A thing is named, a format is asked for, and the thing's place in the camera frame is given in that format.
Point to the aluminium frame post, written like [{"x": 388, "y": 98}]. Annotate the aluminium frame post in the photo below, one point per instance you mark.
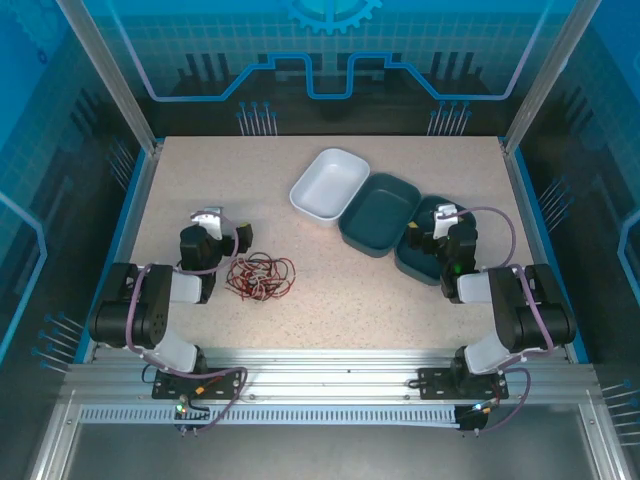
[
  {"x": 545, "y": 75},
  {"x": 110, "y": 75}
]

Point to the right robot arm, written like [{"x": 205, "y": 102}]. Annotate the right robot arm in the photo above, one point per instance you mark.
[{"x": 520, "y": 320}]

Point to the black controller board with LED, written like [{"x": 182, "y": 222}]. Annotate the black controller board with LED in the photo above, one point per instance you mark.
[
  {"x": 182, "y": 411},
  {"x": 470, "y": 417}
]

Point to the teal plastic tray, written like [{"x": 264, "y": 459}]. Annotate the teal plastic tray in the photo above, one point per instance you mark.
[
  {"x": 415, "y": 262},
  {"x": 380, "y": 215}
]

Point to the grey metal lower panel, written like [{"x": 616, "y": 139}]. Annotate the grey metal lower panel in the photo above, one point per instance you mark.
[{"x": 325, "y": 455}]

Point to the aluminium table side rail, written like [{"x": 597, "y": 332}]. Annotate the aluminium table side rail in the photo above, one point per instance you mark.
[
  {"x": 135, "y": 215},
  {"x": 525, "y": 210}
]

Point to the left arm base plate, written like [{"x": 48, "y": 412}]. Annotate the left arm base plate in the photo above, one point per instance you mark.
[{"x": 165, "y": 387}]

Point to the white plastic tray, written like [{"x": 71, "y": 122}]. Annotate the white plastic tray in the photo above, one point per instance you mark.
[{"x": 330, "y": 185}]

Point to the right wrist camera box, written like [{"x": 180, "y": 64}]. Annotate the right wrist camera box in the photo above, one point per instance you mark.
[{"x": 442, "y": 222}]

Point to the aluminium mounting rail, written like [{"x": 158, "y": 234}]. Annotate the aluminium mounting rail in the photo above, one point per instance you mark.
[{"x": 325, "y": 365}]

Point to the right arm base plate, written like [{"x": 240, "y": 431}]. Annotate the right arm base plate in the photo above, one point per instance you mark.
[{"x": 432, "y": 382}]

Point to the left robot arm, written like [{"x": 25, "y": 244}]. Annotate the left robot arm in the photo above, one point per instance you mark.
[{"x": 150, "y": 320}]

